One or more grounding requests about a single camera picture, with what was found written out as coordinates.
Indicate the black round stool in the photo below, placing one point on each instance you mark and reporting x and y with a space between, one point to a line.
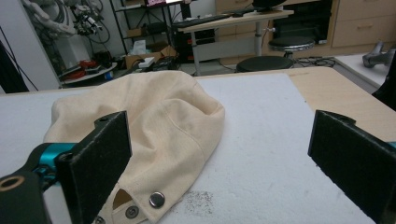
264 63

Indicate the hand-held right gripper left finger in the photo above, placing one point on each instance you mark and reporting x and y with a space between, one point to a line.
93 168

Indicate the white side table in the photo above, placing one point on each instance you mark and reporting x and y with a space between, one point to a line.
358 67

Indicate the round white platform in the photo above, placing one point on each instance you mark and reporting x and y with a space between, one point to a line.
90 74

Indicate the cream cloth garment with snaps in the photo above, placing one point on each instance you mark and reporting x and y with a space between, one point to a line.
162 118

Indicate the wooden desk with grey legs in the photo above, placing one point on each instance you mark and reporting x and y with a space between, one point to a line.
236 20

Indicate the black monitor base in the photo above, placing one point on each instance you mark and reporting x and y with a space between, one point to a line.
267 3

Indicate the wooden drawer cabinet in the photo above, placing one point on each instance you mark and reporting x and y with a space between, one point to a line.
364 31

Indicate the small white box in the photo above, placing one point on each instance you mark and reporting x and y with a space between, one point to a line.
146 62

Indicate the grey metal tool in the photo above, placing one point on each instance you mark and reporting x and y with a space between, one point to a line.
373 57

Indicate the black computer tower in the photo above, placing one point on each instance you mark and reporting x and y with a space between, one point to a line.
186 43

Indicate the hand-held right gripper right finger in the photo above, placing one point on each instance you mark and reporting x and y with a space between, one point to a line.
355 161

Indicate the white felt mat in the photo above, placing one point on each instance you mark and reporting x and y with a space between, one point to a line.
264 140

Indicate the black keyboard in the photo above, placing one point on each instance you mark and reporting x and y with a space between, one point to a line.
199 21

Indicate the black stool with chrome rim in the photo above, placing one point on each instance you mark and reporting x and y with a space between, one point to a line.
291 42

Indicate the cardboard box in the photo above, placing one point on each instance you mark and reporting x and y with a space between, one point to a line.
134 59

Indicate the black object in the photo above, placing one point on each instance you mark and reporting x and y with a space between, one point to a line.
389 90

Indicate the black metal shelf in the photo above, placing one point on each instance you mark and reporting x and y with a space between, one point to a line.
124 28

